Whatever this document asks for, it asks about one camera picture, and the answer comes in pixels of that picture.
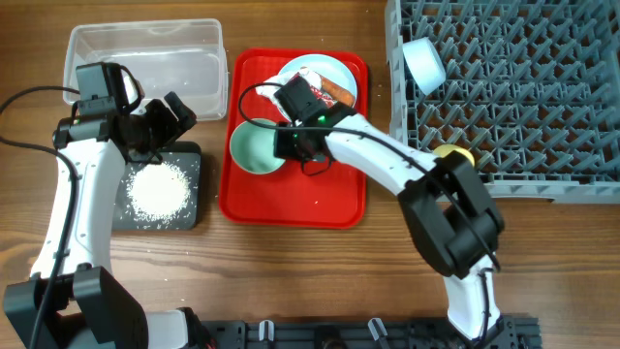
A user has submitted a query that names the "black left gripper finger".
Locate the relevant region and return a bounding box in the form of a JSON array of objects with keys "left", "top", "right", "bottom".
[
  {"left": 154, "top": 126, "right": 187, "bottom": 156},
  {"left": 164, "top": 91, "right": 197, "bottom": 131}
]

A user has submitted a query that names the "mint green bowl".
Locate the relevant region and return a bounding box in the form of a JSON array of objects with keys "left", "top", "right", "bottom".
[{"left": 229, "top": 118, "right": 285, "bottom": 175}]

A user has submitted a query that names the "red snack wrapper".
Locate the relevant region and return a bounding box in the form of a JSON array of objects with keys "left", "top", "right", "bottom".
[{"left": 293, "top": 71, "right": 338, "bottom": 107}]

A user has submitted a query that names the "white napkin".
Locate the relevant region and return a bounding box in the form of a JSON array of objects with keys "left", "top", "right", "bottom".
[{"left": 256, "top": 67, "right": 313, "bottom": 121}]

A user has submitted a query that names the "orange carrot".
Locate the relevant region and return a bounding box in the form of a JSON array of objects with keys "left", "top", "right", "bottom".
[{"left": 318, "top": 77, "right": 356, "bottom": 107}]

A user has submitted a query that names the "light blue plate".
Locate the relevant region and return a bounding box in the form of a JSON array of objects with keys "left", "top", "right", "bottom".
[{"left": 278, "top": 54, "right": 357, "bottom": 101}]

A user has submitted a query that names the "yellow plastic cup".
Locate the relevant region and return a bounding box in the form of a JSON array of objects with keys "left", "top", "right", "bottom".
[{"left": 433, "top": 143, "right": 476, "bottom": 167}]

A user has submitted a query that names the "light blue bowl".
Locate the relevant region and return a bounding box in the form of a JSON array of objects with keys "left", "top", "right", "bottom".
[{"left": 403, "top": 37, "right": 447, "bottom": 95}]

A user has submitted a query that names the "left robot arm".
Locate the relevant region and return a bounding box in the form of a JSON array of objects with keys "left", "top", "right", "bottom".
[{"left": 3, "top": 62, "right": 215, "bottom": 348}]

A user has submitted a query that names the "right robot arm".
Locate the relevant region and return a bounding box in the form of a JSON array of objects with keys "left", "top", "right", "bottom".
[{"left": 274, "top": 76, "right": 505, "bottom": 345}]

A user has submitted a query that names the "black waste tray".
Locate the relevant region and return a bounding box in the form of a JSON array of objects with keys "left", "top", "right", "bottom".
[{"left": 112, "top": 142, "right": 202, "bottom": 231}]

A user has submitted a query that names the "grey dishwasher rack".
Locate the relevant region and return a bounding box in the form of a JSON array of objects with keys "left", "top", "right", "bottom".
[{"left": 385, "top": 0, "right": 619, "bottom": 204}]

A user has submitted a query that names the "clear plastic bin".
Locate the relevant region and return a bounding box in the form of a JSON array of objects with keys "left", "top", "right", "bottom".
[{"left": 63, "top": 18, "right": 229, "bottom": 121}]

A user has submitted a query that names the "white rice pile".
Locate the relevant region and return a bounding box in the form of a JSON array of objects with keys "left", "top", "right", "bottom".
[{"left": 127, "top": 164, "right": 190, "bottom": 224}]

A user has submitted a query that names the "red plastic tray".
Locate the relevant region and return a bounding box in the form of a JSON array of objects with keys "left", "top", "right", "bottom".
[{"left": 219, "top": 48, "right": 367, "bottom": 229}]

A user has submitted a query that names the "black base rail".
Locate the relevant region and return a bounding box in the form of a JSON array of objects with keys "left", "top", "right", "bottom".
[{"left": 203, "top": 315, "right": 543, "bottom": 349}]

